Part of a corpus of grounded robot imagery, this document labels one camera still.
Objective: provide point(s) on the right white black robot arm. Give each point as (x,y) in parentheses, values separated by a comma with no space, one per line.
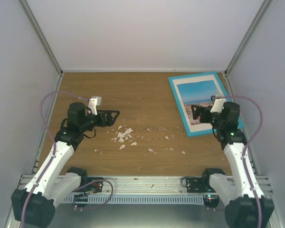
(245,203)

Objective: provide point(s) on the left aluminium corner post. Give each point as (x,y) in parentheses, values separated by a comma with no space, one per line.
(31,17)

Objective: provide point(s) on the blue wooden picture frame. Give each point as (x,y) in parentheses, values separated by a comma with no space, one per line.
(197,90)

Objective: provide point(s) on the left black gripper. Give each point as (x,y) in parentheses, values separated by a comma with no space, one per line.
(109,121)

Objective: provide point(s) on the right aluminium corner post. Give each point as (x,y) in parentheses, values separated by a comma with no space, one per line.
(247,36)

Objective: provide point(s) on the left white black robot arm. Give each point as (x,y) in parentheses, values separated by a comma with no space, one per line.
(37,202)

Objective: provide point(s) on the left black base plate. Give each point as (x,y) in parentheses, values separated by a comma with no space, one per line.
(90,185)

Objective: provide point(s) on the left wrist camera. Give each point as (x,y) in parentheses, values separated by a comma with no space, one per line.
(93,102)

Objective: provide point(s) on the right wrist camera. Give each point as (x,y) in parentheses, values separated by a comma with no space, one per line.
(218,102)

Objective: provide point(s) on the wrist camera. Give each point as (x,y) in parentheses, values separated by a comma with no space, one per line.
(93,102)
(218,102)

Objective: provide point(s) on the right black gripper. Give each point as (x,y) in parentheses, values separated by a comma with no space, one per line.
(204,110)

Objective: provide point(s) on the white debris pile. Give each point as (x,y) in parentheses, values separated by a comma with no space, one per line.
(124,137)

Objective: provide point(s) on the aluminium corner post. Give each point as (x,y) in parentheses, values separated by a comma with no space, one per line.
(247,36)
(31,17)

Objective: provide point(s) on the grey slotted cable duct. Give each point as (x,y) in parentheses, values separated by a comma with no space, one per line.
(143,199)

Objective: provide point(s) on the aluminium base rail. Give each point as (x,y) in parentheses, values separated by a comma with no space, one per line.
(149,185)

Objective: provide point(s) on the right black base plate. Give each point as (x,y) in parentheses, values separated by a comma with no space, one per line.
(196,184)

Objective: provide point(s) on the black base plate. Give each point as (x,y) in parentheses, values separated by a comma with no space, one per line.
(196,184)
(90,185)

